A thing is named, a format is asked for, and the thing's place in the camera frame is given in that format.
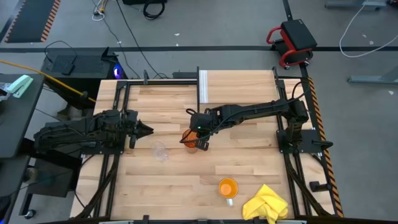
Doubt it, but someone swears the tall orange faceted tumbler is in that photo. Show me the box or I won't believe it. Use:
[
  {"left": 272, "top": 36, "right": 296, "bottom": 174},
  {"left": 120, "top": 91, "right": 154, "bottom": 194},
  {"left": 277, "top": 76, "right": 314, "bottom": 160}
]
[{"left": 182, "top": 129, "right": 200, "bottom": 154}]

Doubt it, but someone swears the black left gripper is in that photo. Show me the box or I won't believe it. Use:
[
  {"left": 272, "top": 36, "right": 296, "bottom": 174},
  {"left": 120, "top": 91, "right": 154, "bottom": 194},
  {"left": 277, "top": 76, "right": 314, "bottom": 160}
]
[{"left": 123, "top": 109, "right": 155, "bottom": 149}]

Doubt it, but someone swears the small clear glass cup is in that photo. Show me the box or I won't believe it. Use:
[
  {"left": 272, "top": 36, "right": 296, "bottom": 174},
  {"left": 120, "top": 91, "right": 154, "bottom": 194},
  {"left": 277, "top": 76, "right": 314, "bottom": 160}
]
[{"left": 151, "top": 141, "right": 170, "bottom": 162}]

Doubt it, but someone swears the black computer tower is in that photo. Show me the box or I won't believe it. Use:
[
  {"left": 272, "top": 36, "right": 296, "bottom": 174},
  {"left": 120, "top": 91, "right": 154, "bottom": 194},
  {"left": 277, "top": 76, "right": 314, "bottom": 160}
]
[{"left": 40, "top": 46, "right": 128, "bottom": 110}]

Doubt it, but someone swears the thick yellow cable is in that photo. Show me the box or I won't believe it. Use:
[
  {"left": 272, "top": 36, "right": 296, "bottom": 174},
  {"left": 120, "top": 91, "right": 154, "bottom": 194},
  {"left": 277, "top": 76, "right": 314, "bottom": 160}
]
[{"left": 0, "top": 59, "right": 97, "bottom": 103}]

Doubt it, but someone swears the mint green stapler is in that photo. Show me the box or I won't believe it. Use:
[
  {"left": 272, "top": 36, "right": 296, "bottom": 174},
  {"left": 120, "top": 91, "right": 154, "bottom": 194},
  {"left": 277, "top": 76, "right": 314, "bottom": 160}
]
[{"left": 6, "top": 74, "right": 34, "bottom": 99}]

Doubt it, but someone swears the black desk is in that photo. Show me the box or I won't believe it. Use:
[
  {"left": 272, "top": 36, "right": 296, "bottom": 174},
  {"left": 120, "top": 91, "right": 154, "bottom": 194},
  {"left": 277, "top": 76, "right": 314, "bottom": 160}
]
[{"left": 0, "top": 73, "right": 46, "bottom": 159}]

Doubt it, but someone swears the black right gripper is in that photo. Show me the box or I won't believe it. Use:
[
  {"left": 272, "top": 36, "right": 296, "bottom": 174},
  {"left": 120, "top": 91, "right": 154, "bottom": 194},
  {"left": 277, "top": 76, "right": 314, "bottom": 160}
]
[{"left": 183, "top": 105, "right": 225, "bottom": 152}]

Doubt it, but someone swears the white cable bundle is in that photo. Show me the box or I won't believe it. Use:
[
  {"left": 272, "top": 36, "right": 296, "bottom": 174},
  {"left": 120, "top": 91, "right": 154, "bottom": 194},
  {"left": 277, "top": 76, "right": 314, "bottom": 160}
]
[{"left": 91, "top": 0, "right": 109, "bottom": 22}]

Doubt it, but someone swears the yellow-orange mug with clear handle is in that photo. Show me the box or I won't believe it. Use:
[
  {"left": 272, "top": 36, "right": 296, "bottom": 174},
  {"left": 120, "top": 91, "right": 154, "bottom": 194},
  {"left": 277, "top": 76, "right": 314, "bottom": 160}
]
[{"left": 218, "top": 177, "right": 239, "bottom": 207}]

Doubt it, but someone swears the orange black hazard tape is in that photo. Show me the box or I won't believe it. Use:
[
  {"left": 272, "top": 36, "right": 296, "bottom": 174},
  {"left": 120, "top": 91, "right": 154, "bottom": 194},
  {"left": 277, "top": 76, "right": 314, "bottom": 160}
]
[{"left": 307, "top": 77, "right": 345, "bottom": 218}]

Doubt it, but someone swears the yellow cloth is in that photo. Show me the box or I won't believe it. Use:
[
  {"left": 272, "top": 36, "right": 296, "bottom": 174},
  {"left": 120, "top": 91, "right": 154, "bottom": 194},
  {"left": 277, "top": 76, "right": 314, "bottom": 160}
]
[{"left": 241, "top": 184, "right": 289, "bottom": 224}]

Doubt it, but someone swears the black aluminium table frame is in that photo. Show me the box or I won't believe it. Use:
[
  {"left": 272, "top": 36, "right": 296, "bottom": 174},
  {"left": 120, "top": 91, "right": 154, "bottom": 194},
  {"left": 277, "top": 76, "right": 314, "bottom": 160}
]
[{"left": 74, "top": 67, "right": 336, "bottom": 224}]

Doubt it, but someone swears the white floor cable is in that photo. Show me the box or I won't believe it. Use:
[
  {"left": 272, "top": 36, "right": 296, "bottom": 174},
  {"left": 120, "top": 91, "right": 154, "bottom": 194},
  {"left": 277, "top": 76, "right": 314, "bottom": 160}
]
[{"left": 338, "top": 0, "right": 398, "bottom": 58}]

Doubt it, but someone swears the coiled black cable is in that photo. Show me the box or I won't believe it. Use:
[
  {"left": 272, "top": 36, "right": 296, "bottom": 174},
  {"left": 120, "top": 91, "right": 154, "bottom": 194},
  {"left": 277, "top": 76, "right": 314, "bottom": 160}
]
[{"left": 142, "top": 0, "right": 166, "bottom": 21}]

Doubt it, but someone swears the black hazard-striped floor mat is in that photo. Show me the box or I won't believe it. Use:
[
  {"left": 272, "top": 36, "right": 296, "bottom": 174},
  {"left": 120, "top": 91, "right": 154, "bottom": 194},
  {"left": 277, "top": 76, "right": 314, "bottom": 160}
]
[{"left": 3, "top": 0, "right": 62, "bottom": 44}]

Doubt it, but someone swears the black cart with caster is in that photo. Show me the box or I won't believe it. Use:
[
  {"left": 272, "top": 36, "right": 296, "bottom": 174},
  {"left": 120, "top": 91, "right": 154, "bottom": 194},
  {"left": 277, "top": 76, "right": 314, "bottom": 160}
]
[{"left": 18, "top": 155, "right": 82, "bottom": 220}]

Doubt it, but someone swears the long black floor cable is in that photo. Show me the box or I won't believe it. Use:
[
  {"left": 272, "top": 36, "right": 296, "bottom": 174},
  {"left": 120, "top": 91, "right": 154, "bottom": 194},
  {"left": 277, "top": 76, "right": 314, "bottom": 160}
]
[{"left": 115, "top": 0, "right": 170, "bottom": 80}]

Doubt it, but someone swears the grey metal stand leg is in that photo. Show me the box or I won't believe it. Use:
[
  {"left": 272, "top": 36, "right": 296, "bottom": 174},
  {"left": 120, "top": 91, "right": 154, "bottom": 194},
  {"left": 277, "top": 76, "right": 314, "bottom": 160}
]
[
  {"left": 325, "top": 0, "right": 388, "bottom": 10},
  {"left": 348, "top": 65, "right": 398, "bottom": 85}
]

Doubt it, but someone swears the black cylindrical knob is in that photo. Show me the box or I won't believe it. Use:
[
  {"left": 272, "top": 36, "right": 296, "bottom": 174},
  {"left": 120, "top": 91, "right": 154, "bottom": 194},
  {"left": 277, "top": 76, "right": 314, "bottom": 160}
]
[{"left": 309, "top": 180, "right": 333, "bottom": 193}]

